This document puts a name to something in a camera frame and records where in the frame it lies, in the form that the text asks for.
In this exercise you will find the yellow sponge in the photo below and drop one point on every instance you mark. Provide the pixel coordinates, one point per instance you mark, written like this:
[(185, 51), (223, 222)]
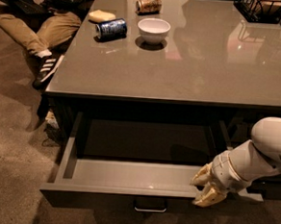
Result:
[(100, 16)]

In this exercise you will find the white ceramic bowl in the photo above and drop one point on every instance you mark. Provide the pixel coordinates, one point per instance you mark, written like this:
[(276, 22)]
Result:
[(153, 30)]

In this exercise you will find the seated person khaki pants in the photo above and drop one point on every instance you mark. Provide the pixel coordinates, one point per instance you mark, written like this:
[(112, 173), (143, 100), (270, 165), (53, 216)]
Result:
[(39, 36)]

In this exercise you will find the dark grey top drawer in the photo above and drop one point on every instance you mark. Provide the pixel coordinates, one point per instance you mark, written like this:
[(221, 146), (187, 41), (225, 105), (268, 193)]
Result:
[(133, 166)]

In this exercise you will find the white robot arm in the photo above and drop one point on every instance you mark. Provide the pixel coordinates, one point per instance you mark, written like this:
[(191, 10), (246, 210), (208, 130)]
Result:
[(235, 170)]

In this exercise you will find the black wire basket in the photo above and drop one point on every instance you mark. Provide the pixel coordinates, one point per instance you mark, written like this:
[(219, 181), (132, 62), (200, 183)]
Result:
[(260, 11)]

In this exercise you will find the dark grey drawer cabinet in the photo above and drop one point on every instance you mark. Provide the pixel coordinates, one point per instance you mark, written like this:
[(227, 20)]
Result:
[(212, 63)]

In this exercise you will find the black white striped sneaker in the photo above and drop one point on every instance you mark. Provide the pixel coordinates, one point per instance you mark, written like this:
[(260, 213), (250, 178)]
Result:
[(48, 67)]

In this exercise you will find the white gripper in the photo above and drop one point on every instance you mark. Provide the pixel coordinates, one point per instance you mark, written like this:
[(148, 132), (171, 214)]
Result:
[(223, 170)]

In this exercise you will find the tan soda can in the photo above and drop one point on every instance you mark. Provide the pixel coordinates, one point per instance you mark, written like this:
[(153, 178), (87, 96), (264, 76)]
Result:
[(148, 6)]

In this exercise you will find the blue soda can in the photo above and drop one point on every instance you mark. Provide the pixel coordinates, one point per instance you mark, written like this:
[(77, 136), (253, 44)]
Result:
[(111, 29)]

